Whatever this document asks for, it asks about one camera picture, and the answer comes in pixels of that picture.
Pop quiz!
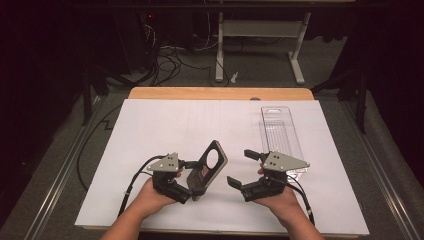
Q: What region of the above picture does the person's right hand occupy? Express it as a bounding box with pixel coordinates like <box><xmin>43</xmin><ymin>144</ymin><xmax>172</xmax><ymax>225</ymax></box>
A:
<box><xmin>253</xmin><ymin>166</ymin><xmax>304</xmax><ymax>222</ymax></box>

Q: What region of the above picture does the white metal stand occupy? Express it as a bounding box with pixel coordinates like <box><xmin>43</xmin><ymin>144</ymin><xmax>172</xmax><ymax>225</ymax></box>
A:
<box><xmin>214</xmin><ymin>11</ymin><xmax>312</xmax><ymax>86</ymax></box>

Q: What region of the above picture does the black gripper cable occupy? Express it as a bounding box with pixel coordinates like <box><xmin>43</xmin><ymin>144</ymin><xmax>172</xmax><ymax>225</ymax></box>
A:
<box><xmin>281</xmin><ymin>181</ymin><xmax>316</xmax><ymax>227</ymax></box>
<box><xmin>117</xmin><ymin>154</ymin><xmax>168</xmax><ymax>218</ymax></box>

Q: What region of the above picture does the wooden table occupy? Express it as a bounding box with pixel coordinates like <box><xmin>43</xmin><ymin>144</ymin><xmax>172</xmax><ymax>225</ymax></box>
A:
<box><xmin>81</xmin><ymin>86</ymin><xmax>364</xmax><ymax>239</ymax></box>

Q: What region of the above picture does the dark device with red light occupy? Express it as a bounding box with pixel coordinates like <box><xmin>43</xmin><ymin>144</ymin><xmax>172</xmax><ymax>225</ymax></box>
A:
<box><xmin>113</xmin><ymin>9</ymin><xmax>162</xmax><ymax>74</ymax></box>

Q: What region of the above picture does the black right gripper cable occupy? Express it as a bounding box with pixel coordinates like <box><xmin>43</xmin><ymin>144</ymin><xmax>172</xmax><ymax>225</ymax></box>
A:
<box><xmin>281</xmin><ymin>181</ymin><xmax>316</xmax><ymax>227</ymax></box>

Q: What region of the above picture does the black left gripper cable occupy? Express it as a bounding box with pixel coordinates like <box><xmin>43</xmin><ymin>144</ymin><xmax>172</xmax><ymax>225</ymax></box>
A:
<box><xmin>117</xmin><ymin>154</ymin><xmax>168</xmax><ymax>218</ymax></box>

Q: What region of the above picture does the long black floor cable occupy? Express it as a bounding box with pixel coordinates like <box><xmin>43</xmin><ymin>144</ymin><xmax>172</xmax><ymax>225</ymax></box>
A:
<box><xmin>76</xmin><ymin>103</ymin><xmax>124</xmax><ymax>192</ymax></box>

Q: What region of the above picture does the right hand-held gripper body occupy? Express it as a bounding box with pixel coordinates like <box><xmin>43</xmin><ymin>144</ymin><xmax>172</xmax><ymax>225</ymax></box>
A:
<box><xmin>240</xmin><ymin>151</ymin><xmax>311</xmax><ymax>203</ymax></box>

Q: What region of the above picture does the aluminium floor rail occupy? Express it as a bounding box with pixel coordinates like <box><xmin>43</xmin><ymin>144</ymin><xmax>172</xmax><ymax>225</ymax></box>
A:
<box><xmin>339</xmin><ymin>99</ymin><xmax>422</xmax><ymax>240</ymax></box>
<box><xmin>24</xmin><ymin>96</ymin><xmax>108</xmax><ymax>240</ymax></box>

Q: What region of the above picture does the person's left hand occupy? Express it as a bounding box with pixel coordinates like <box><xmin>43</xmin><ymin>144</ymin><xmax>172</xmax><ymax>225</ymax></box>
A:
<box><xmin>132</xmin><ymin>168</ymin><xmax>185</xmax><ymax>219</ymax></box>

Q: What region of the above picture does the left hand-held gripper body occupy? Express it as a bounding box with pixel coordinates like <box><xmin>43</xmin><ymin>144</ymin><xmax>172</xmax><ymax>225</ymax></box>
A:
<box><xmin>146</xmin><ymin>152</ymin><xmax>198</xmax><ymax>205</ymax></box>

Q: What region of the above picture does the black floor stand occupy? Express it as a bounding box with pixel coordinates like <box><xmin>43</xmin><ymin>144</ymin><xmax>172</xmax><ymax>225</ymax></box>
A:
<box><xmin>311</xmin><ymin>64</ymin><xmax>369</xmax><ymax>135</ymax></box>
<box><xmin>79</xmin><ymin>63</ymin><xmax>113</xmax><ymax>127</ymax></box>

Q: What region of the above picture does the clear plastic package tray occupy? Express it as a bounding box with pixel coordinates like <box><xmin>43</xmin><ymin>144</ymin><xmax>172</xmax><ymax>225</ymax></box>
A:
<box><xmin>259</xmin><ymin>105</ymin><xmax>310</xmax><ymax>183</ymax></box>

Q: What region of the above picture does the tangle of floor cables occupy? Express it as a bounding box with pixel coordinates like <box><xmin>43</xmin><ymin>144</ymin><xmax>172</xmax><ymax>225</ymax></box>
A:
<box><xmin>143</xmin><ymin>23</ymin><xmax>232</xmax><ymax>88</ymax></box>

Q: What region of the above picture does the white board sheet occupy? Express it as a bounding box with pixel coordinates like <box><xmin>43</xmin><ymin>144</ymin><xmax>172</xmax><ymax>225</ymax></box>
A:
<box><xmin>74</xmin><ymin>98</ymin><xmax>370</xmax><ymax>236</ymax></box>

